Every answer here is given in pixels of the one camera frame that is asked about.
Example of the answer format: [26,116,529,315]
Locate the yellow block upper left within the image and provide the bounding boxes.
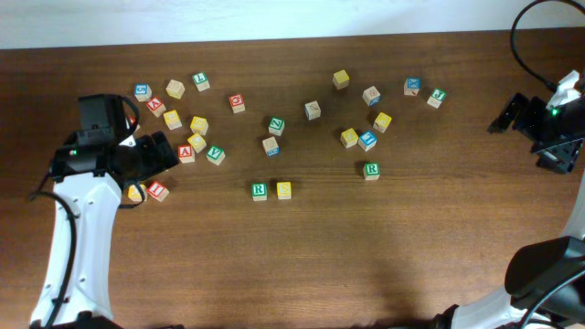
[164,110,182,130]

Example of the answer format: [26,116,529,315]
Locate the green L block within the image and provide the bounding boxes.
[192,72,210,91]

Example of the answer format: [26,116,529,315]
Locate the blue S block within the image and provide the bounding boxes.
[133,83,153,102]

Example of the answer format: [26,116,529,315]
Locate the blue picture block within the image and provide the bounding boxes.
[358,131,378,152]

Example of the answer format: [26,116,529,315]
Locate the green r block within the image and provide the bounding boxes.
[363,163,381,180]
[251,183,268,201]

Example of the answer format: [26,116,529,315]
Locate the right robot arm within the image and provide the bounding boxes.
[428,70,584,328]

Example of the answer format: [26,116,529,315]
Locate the green V block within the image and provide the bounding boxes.
[206,145,226,165]

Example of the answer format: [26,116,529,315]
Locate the wood block blue side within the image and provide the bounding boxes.
[261,136,280,157]

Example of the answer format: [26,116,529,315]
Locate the yellow block bottom left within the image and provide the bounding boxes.
[127,184,148,203]

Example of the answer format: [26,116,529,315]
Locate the blue X block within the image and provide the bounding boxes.
[403,77,421,96]

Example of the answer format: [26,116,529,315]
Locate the yellow S block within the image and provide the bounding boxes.
[189,116,209,136]
[277,182,293,200]

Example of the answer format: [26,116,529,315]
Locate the wood block blue-side right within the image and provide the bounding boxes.
[362,86,381,106]

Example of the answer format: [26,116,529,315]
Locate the green Z block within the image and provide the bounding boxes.
[268,117,285,136]

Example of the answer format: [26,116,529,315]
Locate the green J block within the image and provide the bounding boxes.
[427,88,447,109]

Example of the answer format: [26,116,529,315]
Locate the red Q block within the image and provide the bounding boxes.
[229,94,245,113]

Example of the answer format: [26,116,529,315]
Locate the red A block upper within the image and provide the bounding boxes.
[146,97,166,117]

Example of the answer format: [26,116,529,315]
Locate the red A block lower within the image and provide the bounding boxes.
[177,144,196,164]

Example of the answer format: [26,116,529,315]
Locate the plain white wood block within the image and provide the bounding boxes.
[304,101,321,121]

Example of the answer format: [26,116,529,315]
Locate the plain wood yellow-side block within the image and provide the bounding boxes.
[165,80,186,100]

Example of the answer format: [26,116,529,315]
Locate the yellow block near A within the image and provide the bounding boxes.
[187,133,207,153]

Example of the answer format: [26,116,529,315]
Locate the yellow block top right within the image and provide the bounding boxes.
[333,69,350,90]

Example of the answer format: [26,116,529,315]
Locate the yellow block lower right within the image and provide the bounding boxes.
[340,128,359,148]

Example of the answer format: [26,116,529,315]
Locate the red a block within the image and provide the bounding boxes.
[177,144,196,164]
[146,97,166,117]

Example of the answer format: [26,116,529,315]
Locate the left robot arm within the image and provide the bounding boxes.
[29,94,179,328]

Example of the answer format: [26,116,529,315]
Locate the red I block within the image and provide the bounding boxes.
[147,181,169,202]

